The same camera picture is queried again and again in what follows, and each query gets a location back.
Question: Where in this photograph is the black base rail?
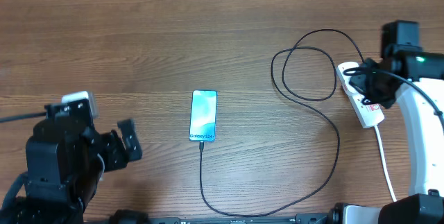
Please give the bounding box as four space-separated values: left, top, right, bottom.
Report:
103 209 348 224

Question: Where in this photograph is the white power strip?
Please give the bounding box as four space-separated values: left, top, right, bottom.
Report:
336 62 384 128

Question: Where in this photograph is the blue Galaxy smartphone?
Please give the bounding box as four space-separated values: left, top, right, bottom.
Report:
189 90 218 142

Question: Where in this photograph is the white power strip cord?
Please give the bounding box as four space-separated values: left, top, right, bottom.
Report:
373 125 398 203

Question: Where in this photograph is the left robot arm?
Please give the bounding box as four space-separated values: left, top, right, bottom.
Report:
1 114 142 223

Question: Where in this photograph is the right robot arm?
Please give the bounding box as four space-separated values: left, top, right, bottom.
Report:
324 20 443 223

